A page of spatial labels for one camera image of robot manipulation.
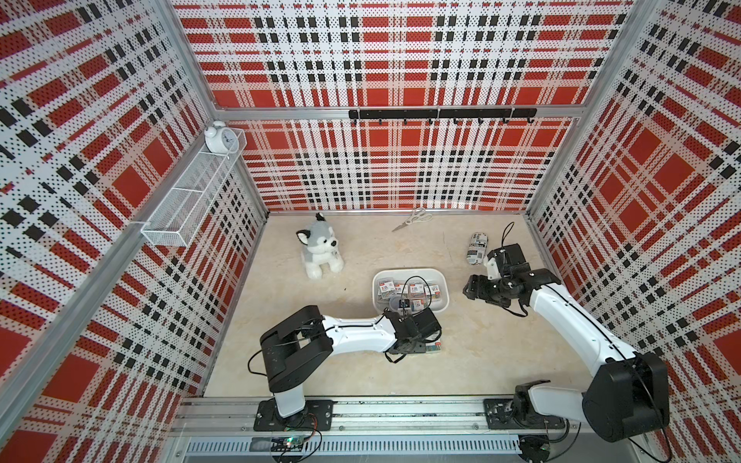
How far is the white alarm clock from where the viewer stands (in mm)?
803

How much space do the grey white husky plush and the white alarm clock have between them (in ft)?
1.04

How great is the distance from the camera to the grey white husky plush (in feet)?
2.96
